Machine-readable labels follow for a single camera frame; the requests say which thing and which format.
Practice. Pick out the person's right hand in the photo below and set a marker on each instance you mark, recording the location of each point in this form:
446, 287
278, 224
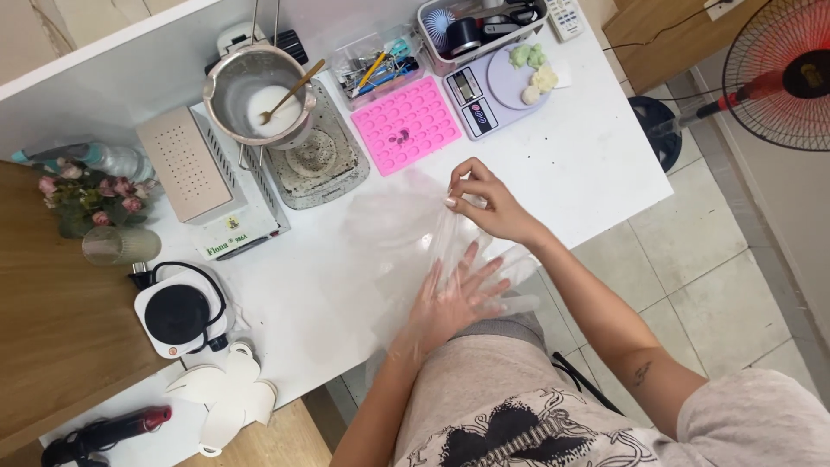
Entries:
499, 207

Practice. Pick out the person's left hand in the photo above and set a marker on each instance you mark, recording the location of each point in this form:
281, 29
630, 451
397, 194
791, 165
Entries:
444, 311

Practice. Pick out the clear plastic disposable glove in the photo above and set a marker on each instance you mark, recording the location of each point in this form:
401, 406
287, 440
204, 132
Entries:
389, 217
454, 237

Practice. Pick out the grey shorts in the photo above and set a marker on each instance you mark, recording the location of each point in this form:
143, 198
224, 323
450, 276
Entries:
502, 326

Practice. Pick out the white digital kitchen scale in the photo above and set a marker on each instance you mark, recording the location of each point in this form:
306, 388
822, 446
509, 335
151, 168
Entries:
476, 97

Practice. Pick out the small white wax piece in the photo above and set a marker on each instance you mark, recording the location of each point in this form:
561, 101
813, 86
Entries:
531, 95

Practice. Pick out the beige printed t-shirt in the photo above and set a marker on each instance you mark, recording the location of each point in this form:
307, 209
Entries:
506, 415

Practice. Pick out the pink silicone mold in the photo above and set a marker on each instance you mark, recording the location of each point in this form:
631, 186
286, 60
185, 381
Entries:
405, 126

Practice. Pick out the large white wax piece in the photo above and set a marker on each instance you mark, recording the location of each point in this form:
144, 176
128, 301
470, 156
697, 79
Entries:
544, 78

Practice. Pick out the green wax piece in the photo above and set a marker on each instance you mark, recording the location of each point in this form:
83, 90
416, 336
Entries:
537, 56
519, 56

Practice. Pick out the stained white electric stove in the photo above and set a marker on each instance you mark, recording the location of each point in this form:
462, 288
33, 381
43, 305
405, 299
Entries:
337, 165

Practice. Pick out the white basket of items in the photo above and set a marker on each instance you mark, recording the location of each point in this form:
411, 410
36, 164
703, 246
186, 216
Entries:
483, 29

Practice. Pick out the clear box of tools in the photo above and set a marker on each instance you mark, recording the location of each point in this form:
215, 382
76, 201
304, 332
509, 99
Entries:
376, 68

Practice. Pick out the small white handheld fan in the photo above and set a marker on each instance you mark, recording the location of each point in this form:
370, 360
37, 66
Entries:
439, 26

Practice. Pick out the white remote control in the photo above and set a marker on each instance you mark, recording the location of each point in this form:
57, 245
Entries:
565, 18

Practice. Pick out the white sealing machine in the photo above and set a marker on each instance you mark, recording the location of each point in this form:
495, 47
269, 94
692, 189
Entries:
253, 224

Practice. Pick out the wooden stool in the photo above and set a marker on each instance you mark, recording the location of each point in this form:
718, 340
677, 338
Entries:
272, 441

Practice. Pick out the wooden cabinet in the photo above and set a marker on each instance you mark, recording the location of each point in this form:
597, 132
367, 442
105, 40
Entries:
668, 45

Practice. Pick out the heap of white plaster pieces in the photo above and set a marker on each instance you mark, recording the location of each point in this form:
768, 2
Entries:
224, 395

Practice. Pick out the gold spoon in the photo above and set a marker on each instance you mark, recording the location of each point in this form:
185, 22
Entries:
292, 93

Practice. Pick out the black and white appliance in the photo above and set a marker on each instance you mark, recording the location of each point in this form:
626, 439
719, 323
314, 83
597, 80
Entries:
292, 44

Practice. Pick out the small white hot plate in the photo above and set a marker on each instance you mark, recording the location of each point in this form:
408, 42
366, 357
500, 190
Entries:
176, 314

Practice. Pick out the metal melting pot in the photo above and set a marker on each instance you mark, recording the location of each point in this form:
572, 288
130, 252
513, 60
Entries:
240, 84

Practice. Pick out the beige perforated box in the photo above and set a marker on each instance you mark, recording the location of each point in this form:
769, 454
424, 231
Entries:
185, 162

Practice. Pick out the red and black standing fan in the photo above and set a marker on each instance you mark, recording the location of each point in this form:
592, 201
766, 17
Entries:
771, 78

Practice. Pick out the ribbed drinking glass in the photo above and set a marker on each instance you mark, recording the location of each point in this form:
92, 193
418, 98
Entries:
123, 245

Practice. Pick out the red and black heat gun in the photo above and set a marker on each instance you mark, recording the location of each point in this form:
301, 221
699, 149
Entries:
110, 431

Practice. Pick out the clear plastic spray bottle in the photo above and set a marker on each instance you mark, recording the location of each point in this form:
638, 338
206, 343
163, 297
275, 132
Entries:
110, 159

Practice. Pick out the bouquet of pink flowers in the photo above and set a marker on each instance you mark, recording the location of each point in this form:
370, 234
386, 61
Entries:
91, 198

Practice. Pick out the wooden side desk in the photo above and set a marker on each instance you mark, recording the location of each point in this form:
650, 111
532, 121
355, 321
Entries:
58, 324

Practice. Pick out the black chair frame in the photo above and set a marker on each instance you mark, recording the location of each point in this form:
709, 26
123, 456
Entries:
580, 382

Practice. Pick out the white wall outlet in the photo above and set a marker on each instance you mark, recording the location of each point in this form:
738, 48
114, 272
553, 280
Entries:
723, 8

